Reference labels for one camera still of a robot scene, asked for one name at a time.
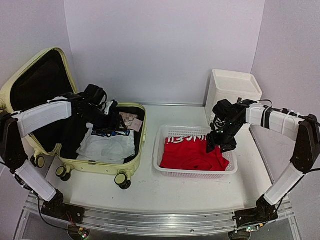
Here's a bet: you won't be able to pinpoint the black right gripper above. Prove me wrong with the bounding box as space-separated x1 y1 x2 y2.
206 120 244 154

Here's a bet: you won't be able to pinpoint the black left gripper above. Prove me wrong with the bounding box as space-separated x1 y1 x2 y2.
78 105 128 134

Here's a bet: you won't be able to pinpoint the white printed t-shirt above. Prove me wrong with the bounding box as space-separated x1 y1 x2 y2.
76 128 136 165

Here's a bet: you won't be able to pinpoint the small pink card box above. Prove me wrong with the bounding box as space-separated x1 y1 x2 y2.
131 118 144 133

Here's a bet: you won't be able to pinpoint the pale green hard-shell suitcase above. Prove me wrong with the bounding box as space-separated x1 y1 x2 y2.
0 47 147 190

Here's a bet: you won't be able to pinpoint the white plastic mesh basket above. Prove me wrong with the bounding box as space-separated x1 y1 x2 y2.
153 125 238 179

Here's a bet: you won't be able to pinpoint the white three-drawer storage cabinet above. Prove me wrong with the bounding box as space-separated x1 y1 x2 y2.
205 69 263 124

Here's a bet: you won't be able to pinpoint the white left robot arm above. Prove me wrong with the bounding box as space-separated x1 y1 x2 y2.
0 84 122 219

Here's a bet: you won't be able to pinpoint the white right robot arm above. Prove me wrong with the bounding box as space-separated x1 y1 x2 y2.
206 99 320 226

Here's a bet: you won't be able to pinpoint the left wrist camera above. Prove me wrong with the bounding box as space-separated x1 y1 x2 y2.
103 99 118 115

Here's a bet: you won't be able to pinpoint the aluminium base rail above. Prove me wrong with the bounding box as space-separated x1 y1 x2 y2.
14 192 301 240

